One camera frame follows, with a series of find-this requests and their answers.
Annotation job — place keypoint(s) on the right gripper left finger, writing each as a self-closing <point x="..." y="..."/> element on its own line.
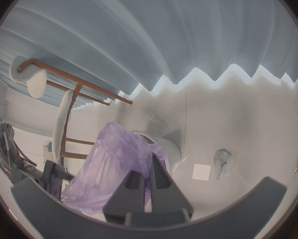
<point x="119" y="200"/>

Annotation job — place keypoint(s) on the purple plastic bag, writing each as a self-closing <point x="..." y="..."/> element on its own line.
<point x="109" y="158"/>

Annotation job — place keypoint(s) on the white cushioned wooden chair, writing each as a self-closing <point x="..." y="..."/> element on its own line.
<point x="61" y="123"/>

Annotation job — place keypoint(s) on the pale blue curtain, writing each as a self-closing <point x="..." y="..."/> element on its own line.
<point x="163" y="33"/>

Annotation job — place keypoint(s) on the crumpled white paper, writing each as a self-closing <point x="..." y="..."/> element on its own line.
<point x="223" y="163"/>

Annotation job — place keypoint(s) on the white trash bin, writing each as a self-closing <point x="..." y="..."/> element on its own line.
<point x="171" y="150"/>

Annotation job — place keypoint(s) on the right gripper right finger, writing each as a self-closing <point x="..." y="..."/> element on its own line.
<point x="172" y="198"/>

